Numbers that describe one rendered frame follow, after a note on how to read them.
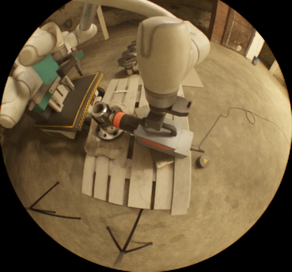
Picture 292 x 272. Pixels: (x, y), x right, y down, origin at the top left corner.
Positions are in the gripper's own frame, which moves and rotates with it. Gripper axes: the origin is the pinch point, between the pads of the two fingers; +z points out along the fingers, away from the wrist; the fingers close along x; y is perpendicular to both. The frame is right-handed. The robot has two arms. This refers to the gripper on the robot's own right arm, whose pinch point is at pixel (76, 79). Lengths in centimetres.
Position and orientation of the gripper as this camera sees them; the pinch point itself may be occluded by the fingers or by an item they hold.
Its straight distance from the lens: 65.5
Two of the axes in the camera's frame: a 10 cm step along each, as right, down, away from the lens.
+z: 0.7, 4.3, 9.0
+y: -10.0, -0.1, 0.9
